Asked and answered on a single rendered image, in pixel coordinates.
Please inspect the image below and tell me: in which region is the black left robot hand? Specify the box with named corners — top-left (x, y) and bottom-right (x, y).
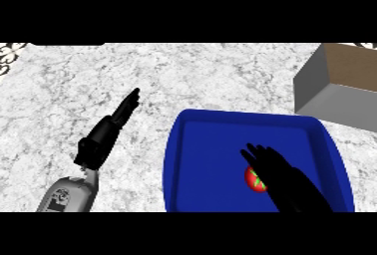
top-left (72, 87), bottom-right (142, 171)

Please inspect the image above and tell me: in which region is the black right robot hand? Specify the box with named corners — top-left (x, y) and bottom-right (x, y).
top-left (238, 142), bottom-right (335, 213)

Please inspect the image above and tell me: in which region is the red tomato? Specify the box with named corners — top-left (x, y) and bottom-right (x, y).
top-left (242, 165), bottom-right (269, 193)

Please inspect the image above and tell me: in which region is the blue tray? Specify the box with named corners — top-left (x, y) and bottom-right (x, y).
top-left (162, 109), bottom-right (356, 213)

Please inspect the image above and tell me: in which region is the grey cardboard box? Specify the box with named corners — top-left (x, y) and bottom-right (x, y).
top-left (293, 42), bottom-right (377, 133)

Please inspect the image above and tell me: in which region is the black and white patterned object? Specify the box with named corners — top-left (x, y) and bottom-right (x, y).
top-left (0, 42), bottom-right (29, 78)

